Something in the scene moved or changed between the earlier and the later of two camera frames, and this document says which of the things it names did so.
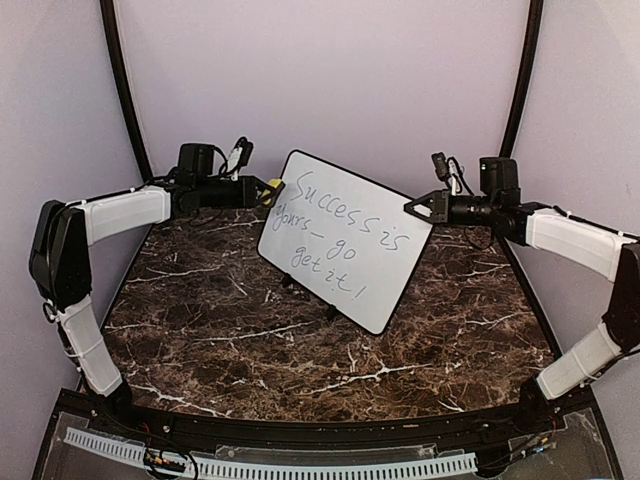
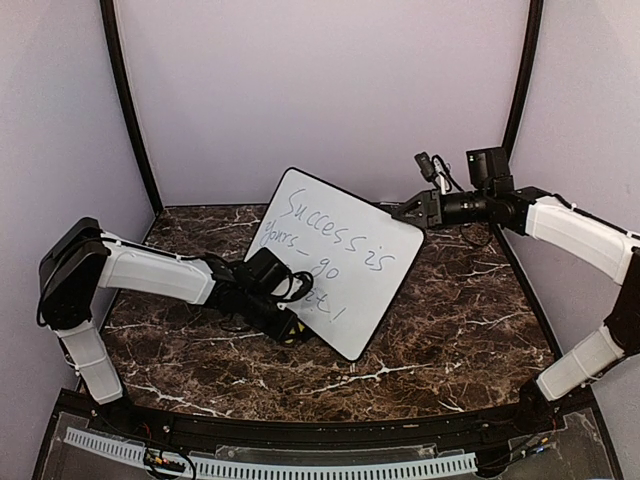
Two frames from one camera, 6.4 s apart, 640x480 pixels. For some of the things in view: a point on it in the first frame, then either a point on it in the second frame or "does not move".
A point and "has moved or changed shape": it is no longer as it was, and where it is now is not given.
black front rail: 154,420 does not move
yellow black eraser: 271,196 → 298,333
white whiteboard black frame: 344,238 has moved or changed shape
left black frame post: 108,17 does not move
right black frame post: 536,18 does not move
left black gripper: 247,195 → 276,332
